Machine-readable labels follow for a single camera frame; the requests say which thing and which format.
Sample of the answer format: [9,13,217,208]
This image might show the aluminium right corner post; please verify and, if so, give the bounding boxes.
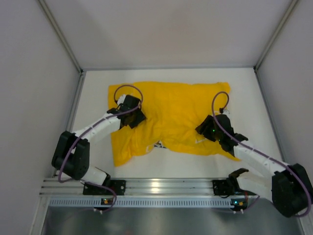
[253,0,300,73]

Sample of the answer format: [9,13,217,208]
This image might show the aluminium front rail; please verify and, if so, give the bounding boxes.
[40,178,305,196]

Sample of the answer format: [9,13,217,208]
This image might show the perforated metal cable duct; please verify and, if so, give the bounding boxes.
[49,197,247,209]

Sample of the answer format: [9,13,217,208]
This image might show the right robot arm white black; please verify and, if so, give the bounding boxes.
[196,109,313,217]

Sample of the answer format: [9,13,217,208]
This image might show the aluminium left corner post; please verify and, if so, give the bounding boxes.
[36,0,84,74]

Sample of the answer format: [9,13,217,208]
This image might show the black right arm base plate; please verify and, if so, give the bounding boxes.
[212,179,255,196]

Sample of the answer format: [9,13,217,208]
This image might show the yellow pillowcase with white print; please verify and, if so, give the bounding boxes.
[108,82,236,166]

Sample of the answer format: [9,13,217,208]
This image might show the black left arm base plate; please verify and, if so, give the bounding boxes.
[83,180,126,196]

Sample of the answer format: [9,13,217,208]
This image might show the aluminium corner post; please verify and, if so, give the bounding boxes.
[36,0,84,74]
[253,0,300,73]

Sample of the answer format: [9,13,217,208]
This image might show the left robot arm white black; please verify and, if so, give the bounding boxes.
[51,94,146,188]

